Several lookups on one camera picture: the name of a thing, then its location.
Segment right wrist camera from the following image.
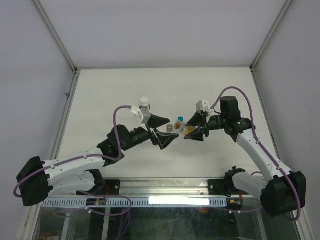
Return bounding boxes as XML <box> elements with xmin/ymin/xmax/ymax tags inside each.
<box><xmin>195</xmin><ymin>100</ymin><xmax>214</xmax><ymax>115</ymax></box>

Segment right aluminium frame post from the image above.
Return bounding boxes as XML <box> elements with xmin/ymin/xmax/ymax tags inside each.
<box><xmin>249</xmin><ymin>0</ymin><xmax>294</xmax><ymax>72</ymax></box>

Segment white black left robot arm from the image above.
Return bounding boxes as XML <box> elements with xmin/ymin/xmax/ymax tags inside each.
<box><xmin>13</xmin><ymin>114</ymin><xmax>179</xmax><ymax>207</ymax></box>

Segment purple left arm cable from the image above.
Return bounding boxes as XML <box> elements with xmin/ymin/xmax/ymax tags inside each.
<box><xmin>13</xmin><ymin>105</ymin><xmax>133</xmax><ymax>240</ymax></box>

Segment grey slotted cable duct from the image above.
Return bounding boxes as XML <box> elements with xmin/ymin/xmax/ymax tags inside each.
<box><xmin>42</xmin><ymin>196</ymin><xmax>227</xmax><ymax>209</ymax></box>

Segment left aluminium frame post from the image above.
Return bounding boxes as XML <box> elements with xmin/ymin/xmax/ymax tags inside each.
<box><xmin>31</xmin><ymin>0</ymin><xmax>78</xmax><ymax>75</ymax></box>

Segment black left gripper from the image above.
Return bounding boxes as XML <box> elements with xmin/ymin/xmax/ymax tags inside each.
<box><xmin>121</xmin><ymin>114</ymin><xmax>179</xmax><ymax>152</ymax></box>

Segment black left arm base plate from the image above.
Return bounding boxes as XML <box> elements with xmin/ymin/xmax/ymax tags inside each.
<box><xmin>85</xmin><ymin>179</ymin><xmax>121</xmax><ymax>196</ymax></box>

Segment aluminium mounting rail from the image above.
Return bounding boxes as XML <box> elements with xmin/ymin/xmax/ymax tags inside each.
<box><xmin>31</xmin><ymin>177</ymin><xmax>301</xmax><ymax>200</ymax></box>

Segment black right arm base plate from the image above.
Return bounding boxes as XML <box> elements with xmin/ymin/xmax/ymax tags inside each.
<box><xmin>207</xmin><ymin>178</ymin><xmax>241</xmax><ymax>198</ymax></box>

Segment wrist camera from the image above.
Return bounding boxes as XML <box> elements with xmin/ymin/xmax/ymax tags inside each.
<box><xmin>130</xmin><ymin>105</ymin><xmax>151</xmax><ymax>131</ymax></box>
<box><xmin>195</xmin><ymin>100</ymin><xmax>214</xmax><ymax>115</ymax></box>

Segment white capped dark pill bottle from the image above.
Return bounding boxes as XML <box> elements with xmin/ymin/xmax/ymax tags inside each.
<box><xmin>139</xmin><ymin>96</ymin><xmax>150</xmax><ymax>110</ymax></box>

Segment aluminium frame post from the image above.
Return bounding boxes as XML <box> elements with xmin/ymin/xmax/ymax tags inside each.
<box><xmin>31</xmin><ymin>0</ymin><xmax>78</xmax><ymax>75</ymax></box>
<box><xmin>249</xmin><ymin>0</ymin><xmax>294</xmax><ymax>72</ymax></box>

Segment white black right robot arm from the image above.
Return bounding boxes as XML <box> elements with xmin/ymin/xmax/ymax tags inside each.
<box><xmin>184</xmin><ymin>96</ymin><xmax>307</xmax><ymax>217</ymax></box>

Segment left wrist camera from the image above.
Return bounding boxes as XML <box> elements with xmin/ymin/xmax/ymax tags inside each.
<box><xmin>130</xmin><ymin>105</ymin><xmax>151</xmax><ymax>131</ymax></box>

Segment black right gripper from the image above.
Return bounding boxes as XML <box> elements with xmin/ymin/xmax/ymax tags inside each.
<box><xmin>183</xmin><ymin>110</ymin><xmax>227</xmax><ymax>142</ymax></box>

